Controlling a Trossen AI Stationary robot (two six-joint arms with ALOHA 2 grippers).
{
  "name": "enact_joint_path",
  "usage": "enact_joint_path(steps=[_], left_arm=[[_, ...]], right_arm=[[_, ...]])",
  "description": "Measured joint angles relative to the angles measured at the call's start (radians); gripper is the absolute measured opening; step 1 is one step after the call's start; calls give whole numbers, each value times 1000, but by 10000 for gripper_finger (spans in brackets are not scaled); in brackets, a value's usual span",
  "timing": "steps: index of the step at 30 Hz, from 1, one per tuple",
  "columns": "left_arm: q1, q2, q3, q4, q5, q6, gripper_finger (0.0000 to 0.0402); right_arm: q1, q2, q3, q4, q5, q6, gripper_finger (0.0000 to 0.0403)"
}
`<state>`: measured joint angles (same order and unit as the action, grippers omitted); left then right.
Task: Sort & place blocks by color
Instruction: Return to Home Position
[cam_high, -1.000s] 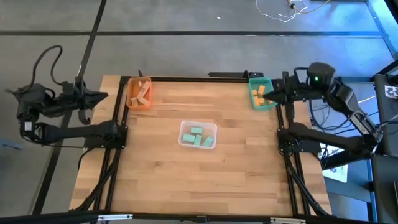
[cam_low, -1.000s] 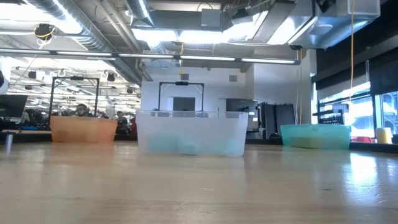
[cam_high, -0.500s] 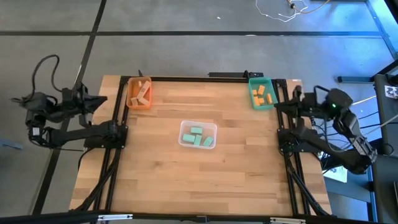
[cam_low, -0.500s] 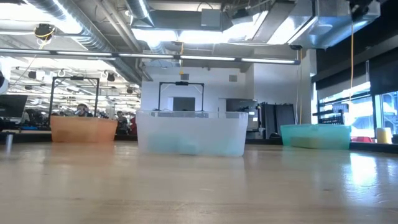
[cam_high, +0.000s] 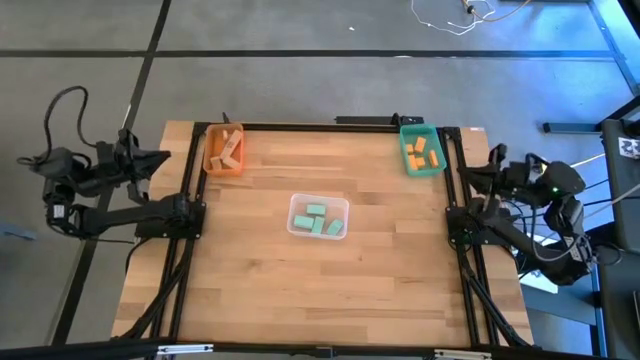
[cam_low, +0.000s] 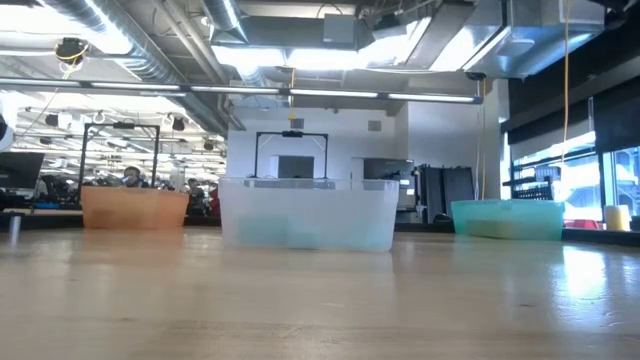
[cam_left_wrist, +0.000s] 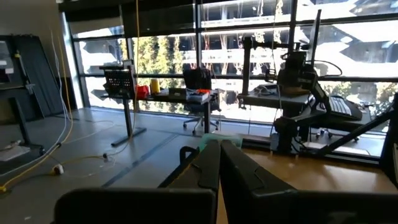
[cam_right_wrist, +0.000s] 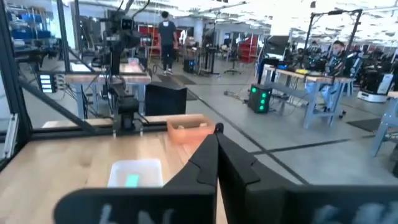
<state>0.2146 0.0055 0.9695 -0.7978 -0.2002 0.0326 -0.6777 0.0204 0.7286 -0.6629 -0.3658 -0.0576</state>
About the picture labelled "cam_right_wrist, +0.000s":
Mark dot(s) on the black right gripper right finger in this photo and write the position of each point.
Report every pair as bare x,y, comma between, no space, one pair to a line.
248,199

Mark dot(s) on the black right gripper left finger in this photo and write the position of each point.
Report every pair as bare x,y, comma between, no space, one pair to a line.
186,199

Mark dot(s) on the teal rectangular block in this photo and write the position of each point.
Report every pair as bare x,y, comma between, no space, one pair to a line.
132,181

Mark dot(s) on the natural wood block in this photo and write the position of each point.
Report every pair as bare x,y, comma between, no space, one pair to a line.
180,126
203,124

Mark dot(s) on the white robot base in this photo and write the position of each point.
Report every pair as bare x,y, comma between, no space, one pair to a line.
374,90

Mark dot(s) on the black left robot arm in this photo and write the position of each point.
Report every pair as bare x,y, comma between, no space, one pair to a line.
115,62

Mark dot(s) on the person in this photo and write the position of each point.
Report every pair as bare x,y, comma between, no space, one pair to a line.
167,37
334,62

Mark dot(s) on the wood-top metal table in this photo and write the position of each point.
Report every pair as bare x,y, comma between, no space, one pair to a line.
93,77
311,79

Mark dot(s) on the orange plastic bin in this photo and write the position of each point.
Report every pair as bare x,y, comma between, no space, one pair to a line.
186,137

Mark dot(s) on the black floor mat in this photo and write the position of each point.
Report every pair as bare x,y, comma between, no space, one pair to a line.
175,79
365,124

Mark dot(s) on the clear plastic bin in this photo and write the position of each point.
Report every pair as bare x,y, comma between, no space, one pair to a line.
119,174

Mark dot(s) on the black cabinet box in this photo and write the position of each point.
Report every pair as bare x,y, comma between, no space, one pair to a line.
164,99

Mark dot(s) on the device with lit panels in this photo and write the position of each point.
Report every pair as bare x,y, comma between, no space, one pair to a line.
46,83

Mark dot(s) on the blue storage bins shelf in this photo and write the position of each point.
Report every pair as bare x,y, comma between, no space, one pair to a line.
28,28

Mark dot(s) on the black box green lights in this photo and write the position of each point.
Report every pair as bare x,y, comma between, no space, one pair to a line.
259,99

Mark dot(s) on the black office chair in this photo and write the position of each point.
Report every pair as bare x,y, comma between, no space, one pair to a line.
232,63

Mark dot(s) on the red tool cabinet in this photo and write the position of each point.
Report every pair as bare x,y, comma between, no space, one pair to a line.
248,48

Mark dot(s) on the black monitor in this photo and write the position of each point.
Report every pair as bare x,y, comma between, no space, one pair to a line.
276,45

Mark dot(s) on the grey metal table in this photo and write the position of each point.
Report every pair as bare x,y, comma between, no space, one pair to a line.
385,124

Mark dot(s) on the black overhead stand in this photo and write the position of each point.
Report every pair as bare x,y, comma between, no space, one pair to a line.
335,12

